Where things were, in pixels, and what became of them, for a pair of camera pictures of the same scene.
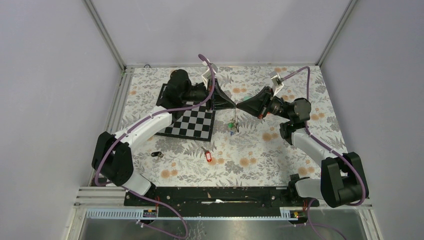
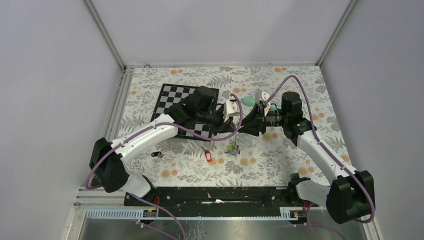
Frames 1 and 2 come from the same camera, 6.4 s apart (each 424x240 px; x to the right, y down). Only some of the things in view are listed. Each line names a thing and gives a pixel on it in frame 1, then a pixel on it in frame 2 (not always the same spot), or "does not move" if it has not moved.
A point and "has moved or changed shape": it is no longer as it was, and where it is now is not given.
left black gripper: x=219 y=100 to x=227 y=127
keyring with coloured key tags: x=234 y=124 has moved or changed shape
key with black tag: x=158 y=154 does not move
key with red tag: x=207 y=154 does not move
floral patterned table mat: x=244 y=150 does not move
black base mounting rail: x=218 y=201 does not move
